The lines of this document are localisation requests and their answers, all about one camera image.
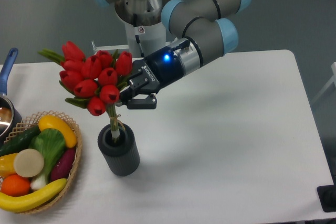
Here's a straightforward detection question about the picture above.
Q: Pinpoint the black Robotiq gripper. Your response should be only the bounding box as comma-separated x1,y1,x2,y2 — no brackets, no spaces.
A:
120,46,184,110

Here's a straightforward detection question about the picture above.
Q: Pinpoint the red tulip bouquet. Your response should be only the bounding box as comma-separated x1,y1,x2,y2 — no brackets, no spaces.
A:
39,41,133,145

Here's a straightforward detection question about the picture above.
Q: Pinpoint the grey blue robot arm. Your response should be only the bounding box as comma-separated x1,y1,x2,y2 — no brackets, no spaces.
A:
95,0,251,109

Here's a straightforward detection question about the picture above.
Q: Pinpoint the dark grey ribbed vase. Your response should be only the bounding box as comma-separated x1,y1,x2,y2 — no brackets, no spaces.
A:
98,124,140,176

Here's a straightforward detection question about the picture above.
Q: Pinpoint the green bok choy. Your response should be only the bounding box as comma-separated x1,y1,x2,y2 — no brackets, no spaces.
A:
29,129,66,191

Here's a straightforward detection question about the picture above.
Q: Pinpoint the purple sweet potato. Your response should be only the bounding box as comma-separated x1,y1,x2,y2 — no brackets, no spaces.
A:
50,148,76,182

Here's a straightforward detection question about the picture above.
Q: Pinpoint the woven wicker basket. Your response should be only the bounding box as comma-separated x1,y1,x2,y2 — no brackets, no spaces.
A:
5,111,82,214

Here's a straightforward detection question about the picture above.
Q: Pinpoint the green cucumber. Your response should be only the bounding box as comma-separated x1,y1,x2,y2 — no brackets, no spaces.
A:
1,125,40,156

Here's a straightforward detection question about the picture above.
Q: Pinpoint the beige round disc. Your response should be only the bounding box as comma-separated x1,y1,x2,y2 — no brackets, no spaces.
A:
13,148,44,178

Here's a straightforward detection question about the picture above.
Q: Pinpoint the yellow pepper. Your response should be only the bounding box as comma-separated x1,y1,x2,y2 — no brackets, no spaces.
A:
0,153,17,178

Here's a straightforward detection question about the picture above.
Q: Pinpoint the orange fruit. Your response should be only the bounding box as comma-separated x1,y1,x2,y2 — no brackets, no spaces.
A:
1,174,30,197

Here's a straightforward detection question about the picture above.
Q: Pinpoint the yellow banana lower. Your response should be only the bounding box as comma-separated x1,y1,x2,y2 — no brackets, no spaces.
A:
1,178,67,213

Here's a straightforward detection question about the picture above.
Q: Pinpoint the black device at edge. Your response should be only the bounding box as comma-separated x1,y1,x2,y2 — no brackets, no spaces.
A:
317,185,335,212

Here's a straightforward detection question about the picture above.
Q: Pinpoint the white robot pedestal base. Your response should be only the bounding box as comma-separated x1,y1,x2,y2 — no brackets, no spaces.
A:
91,0,179,61

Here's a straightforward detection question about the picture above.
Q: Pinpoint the blue handled saucepan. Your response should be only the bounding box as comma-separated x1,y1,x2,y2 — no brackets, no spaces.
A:
1,48,22,145

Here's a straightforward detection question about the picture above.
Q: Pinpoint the white frame at right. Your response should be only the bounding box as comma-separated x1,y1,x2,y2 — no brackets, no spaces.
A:
315,62,336,101

